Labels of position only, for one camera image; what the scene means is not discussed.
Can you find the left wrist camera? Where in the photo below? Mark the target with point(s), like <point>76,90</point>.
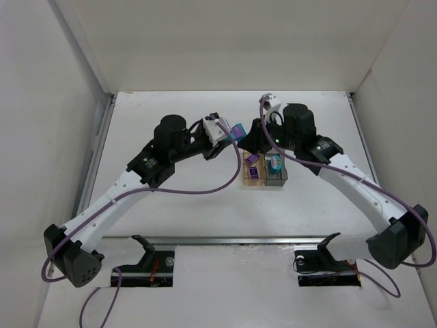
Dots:
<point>215,127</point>

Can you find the metal rail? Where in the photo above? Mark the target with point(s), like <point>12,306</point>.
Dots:
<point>234,240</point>

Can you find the teal oval frog lego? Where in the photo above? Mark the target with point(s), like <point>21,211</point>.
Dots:
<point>276,164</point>

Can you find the orange transparent container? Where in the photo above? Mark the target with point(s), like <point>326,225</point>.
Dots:
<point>260,167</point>

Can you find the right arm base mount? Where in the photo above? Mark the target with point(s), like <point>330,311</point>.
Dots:
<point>316,267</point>

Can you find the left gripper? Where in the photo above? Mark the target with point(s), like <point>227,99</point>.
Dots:
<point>212,151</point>

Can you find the teal lego brick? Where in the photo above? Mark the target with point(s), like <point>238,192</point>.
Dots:
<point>242,136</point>

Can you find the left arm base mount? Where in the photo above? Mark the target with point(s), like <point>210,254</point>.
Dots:
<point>154,269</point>

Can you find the grey transparent container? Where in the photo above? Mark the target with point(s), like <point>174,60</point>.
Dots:
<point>274,180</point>

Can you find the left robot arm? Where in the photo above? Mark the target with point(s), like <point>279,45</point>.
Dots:
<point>77,248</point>

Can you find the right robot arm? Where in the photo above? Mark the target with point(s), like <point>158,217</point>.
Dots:
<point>400,229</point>

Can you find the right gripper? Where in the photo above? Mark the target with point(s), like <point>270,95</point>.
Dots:
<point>257,137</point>

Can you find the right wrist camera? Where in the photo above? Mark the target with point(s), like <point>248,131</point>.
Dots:
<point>271,106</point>

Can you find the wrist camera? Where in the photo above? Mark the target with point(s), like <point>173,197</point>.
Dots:
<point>215,127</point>
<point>271,106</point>

